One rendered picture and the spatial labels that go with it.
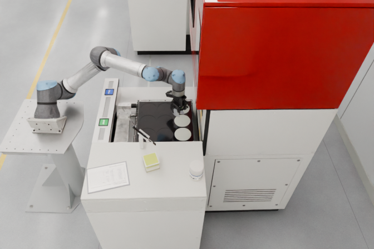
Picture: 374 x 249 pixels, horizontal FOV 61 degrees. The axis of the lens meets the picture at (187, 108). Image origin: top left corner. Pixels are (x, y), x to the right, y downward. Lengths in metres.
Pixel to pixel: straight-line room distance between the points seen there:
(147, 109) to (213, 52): 0.83
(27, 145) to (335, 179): 2.45
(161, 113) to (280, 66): 0.87
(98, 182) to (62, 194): 1.18
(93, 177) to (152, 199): 0.33
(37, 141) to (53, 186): 0.83
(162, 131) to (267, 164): 0.69
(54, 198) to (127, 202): 1.27
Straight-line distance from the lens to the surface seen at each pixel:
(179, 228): 1.98
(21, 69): 4.16
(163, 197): 1.64
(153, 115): 2.05
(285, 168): 2.19
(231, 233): 2.64
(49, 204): 2.87
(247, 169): 2.13
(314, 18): 1.41
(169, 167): 1.73
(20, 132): 2.27
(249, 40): 1.39
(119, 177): 1.71
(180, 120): 2.01
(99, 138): 1.90
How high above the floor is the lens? 2.41
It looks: 47 degrees down
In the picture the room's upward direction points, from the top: 2 degrees clockwise
